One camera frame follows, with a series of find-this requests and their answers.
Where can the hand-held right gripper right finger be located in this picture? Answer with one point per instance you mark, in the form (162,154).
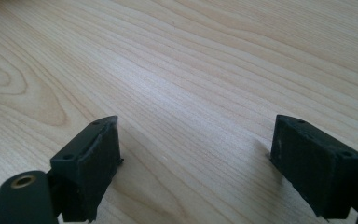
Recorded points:
(317,168)

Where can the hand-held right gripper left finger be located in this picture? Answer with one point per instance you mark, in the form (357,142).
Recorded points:
(88,168)

